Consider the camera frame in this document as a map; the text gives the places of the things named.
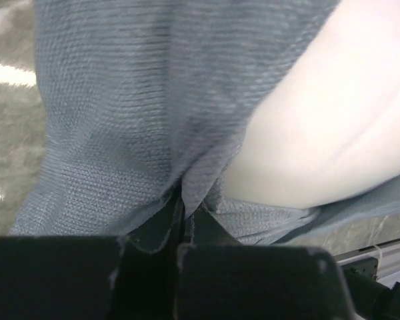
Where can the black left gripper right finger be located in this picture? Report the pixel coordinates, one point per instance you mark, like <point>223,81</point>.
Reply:
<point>219,278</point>

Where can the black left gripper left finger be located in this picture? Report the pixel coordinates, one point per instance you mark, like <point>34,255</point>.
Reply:
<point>93,277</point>

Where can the blue-grey pillowcase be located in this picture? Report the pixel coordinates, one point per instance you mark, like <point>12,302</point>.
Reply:
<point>142,97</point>

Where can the white pillow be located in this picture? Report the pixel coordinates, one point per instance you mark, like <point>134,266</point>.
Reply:
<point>331,128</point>

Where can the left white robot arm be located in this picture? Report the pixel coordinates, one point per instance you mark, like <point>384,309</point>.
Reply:
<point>386,300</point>

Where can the aluminium front frame rail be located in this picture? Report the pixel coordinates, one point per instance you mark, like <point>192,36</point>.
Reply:
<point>387,256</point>

